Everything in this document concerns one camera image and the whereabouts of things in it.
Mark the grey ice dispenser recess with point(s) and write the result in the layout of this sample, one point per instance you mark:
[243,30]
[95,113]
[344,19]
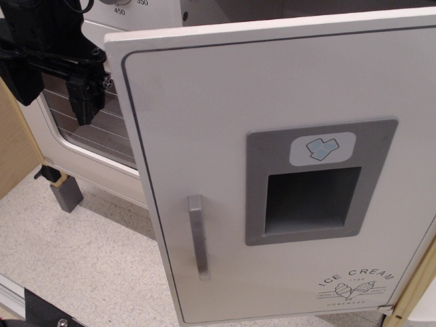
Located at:
[313,183]

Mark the wooden panel left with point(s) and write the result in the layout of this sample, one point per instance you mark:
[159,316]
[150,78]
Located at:
[19,152]

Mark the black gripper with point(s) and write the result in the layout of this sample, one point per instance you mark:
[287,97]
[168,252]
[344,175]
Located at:
[74,58]

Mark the white toy kitchen cabinet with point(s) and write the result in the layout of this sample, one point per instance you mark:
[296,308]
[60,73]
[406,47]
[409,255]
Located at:
[142,15]

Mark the aluminium rail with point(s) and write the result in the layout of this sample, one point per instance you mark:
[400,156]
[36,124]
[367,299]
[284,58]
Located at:
[13,297]

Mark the grey oven dial knob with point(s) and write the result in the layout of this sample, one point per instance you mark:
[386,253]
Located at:
[115,2]

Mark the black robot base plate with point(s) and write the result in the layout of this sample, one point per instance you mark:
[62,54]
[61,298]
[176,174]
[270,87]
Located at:
[39,312]

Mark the black clamp on leg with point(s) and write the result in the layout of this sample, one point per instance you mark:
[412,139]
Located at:
[49,173]

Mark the white toy fridge door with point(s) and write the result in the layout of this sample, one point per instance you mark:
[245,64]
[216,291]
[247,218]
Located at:
[191,95]

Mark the white toy oven door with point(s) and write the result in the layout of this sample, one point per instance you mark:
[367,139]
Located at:
[99,153]

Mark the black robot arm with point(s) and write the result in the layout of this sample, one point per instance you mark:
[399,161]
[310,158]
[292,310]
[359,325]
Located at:
[55,18]

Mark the light wooden side post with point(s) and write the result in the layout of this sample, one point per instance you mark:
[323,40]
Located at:
[416,304]

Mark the grey kitchen leg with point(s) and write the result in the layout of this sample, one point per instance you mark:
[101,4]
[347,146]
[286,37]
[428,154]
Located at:
[67,192]

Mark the grey fridge door handle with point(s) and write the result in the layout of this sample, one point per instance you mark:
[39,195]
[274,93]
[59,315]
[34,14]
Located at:
[196,220]

